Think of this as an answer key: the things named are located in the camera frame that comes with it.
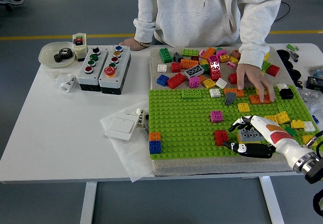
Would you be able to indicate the person's left hand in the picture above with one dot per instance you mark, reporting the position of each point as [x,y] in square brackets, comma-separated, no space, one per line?
[252,77]

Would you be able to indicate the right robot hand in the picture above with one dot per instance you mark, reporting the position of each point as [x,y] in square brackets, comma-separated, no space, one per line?
[277,135]

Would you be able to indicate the person's right hand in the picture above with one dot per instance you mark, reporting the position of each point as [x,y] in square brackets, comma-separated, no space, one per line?
[133,43]

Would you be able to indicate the light grey long brick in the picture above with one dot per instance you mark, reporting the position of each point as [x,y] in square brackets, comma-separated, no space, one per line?
[248,134]

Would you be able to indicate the dark grey slope brick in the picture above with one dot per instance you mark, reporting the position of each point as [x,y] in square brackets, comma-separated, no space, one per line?
[230,98]

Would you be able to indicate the magenta brick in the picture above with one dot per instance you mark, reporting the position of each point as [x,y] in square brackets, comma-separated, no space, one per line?
[220,53]
[217,116]
[213,58]
[194,82]

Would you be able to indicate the person's left forearm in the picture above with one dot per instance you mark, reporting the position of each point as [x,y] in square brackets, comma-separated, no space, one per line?
[255,45]

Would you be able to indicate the person's right forearm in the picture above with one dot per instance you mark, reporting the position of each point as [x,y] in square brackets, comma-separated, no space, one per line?
[143,29]

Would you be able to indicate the yellow flat brick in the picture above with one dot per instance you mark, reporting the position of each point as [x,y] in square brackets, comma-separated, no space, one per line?
[271,118]
[209,83]

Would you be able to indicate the orange long brick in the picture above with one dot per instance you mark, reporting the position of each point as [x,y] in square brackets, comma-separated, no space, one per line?
[189,63]
[254,100]

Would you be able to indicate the yellow small brick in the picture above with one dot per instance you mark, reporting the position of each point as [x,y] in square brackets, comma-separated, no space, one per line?
[297,124]
[234,59]
[204,62]

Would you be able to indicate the pink small brick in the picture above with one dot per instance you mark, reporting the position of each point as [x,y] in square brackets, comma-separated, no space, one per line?
[231,64]

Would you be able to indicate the yellow curved brick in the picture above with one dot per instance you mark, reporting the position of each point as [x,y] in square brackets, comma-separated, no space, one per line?
[249,142]

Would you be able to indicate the brown brick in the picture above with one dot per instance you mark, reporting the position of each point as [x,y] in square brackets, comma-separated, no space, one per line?
[236,54]

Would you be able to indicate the white flat brick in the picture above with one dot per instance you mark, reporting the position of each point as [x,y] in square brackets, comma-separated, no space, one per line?
[221,83]

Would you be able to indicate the white small brick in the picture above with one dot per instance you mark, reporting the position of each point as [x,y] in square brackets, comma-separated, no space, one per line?
[162,68]

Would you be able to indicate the black brick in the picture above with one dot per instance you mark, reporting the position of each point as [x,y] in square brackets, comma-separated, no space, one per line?
[286,94]

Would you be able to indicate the red tall brick white dots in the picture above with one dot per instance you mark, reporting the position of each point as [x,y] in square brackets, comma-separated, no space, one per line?
[215,70]

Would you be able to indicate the blue brick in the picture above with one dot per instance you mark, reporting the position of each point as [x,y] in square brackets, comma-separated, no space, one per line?
[162,79]
[155,147]
[314,119]

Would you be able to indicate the dark grey small brick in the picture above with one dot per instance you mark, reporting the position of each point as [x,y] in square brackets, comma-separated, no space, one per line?
[177,56]

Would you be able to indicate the red small brick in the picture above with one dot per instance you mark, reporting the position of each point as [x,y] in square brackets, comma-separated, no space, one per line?
[175,67]

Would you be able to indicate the orange small brick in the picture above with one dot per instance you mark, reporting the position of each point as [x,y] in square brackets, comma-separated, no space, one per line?
[202,78]

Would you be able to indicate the red long brick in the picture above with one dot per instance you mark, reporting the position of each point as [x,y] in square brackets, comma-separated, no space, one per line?
[176,80]

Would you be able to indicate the lime green long brick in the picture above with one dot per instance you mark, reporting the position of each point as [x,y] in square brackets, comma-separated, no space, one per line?
[190,52]
[191,94]

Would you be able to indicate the grey brick with dark studs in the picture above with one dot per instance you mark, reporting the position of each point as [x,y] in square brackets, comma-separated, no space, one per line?
[193,71]

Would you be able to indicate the maroon brick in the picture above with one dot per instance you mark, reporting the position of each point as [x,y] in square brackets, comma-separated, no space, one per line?
[194,58]

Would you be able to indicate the grey emergency-stop control box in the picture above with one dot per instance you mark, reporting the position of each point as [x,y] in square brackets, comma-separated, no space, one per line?
[122,67]

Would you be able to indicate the black round disc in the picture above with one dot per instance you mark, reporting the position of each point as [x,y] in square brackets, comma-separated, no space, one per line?
[283,53]
[295,74]
[289,65]

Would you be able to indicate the grey four-button control box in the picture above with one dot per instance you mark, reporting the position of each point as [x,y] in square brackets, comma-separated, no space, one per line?
[101,65]

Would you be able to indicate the grey metal clip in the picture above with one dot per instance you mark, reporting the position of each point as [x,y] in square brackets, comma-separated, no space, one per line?
[294,55]

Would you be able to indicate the green plastic tool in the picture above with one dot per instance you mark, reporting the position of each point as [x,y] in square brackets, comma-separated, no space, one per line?
[290,47]

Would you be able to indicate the clear plastic bag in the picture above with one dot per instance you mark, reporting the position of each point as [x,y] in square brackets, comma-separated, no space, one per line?
[313,100]

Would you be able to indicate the black printed box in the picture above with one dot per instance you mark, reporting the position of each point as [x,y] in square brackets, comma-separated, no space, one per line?
[314,82]

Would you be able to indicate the white table leg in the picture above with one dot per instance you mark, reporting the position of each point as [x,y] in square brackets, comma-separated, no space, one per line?
[88,203]
[271,201]

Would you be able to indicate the black metal gear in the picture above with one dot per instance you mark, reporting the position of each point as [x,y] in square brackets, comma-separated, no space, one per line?
[58,57]
[66,52]

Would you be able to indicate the white printed tube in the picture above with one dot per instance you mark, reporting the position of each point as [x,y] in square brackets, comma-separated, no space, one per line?
[140,116]

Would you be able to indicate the white pipe tee fitting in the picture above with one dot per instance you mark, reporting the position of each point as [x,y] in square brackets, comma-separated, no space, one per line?
[66,82]

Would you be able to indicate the green studded baseplate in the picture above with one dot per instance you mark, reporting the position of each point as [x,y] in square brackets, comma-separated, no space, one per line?
[181,123]

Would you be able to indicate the white plastic bowl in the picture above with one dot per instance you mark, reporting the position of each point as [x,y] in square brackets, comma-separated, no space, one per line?
[48,55]

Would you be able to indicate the cream switch box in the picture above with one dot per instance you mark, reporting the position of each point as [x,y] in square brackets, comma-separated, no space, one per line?
[80,51]

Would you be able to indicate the white wall switch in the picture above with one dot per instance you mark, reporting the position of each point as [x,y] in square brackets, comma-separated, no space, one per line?
[121,125]

